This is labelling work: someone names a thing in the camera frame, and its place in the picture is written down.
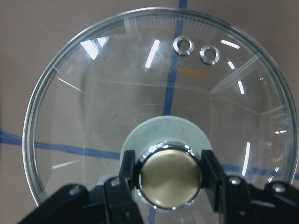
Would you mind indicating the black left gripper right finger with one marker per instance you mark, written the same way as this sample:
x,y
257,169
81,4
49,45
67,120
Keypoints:
x,y
239,202

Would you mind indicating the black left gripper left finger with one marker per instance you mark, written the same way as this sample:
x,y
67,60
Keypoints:
x,y
109,203

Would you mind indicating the glass pot lid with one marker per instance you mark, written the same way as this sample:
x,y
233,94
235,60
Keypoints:
x,y
153,62

